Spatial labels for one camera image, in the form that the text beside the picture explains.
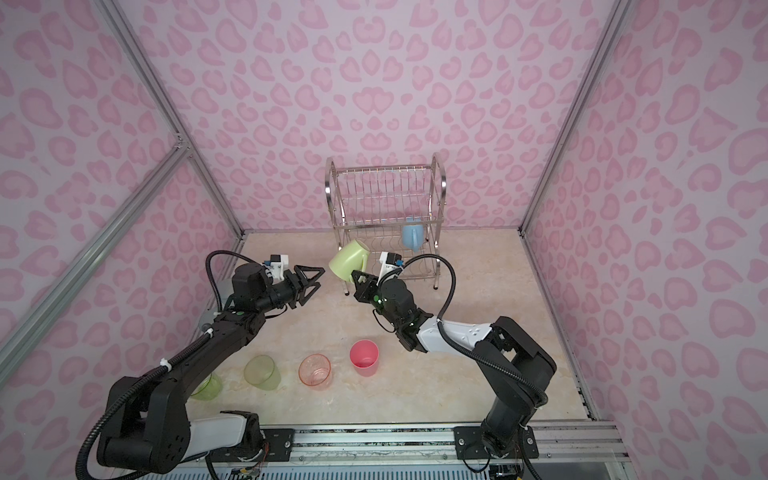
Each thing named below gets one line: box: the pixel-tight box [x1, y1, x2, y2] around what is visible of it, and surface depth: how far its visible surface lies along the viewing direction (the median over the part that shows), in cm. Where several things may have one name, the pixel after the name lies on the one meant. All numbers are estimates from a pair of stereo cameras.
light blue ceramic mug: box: [402, 224, 425, 252], surface depth 103 cm
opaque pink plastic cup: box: [350, 339, 379, 377], surface depth 82 cm
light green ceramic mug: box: [328, 240, 370, 283], surface depth 82 cm
